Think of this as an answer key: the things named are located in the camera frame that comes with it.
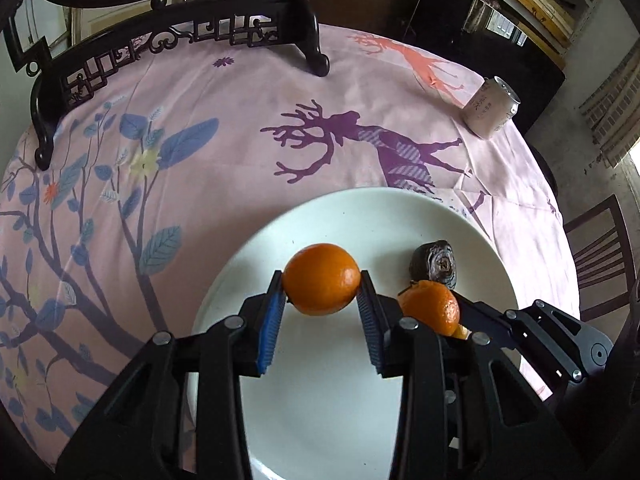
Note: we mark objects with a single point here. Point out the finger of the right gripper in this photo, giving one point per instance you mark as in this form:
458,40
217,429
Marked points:
505,327

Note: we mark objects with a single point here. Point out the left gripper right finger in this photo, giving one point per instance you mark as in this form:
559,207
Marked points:
466,411

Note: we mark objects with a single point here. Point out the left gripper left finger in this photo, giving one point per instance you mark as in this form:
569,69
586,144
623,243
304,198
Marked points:
134,429

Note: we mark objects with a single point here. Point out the small orange mandarin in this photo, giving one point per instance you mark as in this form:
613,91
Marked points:
432,304

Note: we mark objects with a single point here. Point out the dark wooden chair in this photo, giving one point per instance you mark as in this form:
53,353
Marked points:
606,258

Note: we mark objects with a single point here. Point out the dark water chestnut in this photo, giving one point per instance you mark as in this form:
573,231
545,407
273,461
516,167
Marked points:
434,262

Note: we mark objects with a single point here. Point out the white oval plate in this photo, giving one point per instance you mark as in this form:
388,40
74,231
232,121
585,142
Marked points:
321,411

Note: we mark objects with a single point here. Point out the pink printed tablecloth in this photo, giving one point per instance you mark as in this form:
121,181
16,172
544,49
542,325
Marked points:
168,170

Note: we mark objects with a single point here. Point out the white drink can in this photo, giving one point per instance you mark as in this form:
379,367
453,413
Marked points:
490,108

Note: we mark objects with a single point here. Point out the wooden bookshelf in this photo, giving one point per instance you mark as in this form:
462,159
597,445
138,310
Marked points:
540,0

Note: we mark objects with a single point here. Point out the black carved screen stand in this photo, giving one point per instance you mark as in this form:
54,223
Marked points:
65,81

